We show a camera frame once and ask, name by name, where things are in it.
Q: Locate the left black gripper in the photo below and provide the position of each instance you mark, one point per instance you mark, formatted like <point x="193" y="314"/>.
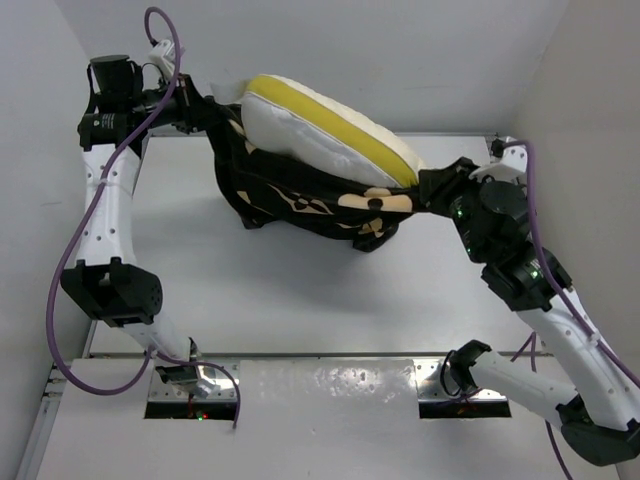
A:
<point x="191" y="109"/>

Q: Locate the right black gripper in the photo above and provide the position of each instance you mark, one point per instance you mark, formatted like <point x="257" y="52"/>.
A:
<point x="438" y="183"/>

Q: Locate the cream pillow with yellow edge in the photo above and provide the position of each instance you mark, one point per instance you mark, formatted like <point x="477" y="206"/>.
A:
<point x="282" y="116"/>

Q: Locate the black floral plush pillowcase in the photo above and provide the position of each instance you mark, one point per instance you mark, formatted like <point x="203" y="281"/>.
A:
<point x="263" y="187"/>

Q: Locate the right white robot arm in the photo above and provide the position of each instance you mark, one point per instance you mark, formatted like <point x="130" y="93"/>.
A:
<point x="597" y="409"/>

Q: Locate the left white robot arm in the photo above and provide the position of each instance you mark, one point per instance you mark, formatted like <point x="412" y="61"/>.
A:
<point x="106" y="281"/>

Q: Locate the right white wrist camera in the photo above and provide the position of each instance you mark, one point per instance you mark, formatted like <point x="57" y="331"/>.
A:
<point x="508" y="161"/>

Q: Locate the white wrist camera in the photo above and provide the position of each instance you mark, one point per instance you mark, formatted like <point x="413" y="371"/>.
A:
<point x="508" y="161"/>
<point x="166" y="57"/>

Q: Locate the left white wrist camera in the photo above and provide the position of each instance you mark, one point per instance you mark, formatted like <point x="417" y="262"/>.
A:
<point x="166" y="57"/>

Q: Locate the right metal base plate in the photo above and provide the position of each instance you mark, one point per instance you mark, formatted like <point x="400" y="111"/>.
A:
<point x="429" y="389"/>

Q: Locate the metal base plate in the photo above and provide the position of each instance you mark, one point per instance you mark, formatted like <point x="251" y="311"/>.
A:
<point x="215" y="380"/>
<point x="429" y="389"/>

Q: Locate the left aluminium frame rail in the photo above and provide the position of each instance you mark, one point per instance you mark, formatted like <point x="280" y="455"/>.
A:
<point x="42" y="427"/>

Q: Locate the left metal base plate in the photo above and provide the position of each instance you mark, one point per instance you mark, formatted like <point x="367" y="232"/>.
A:
<point x="215" y="380"/>

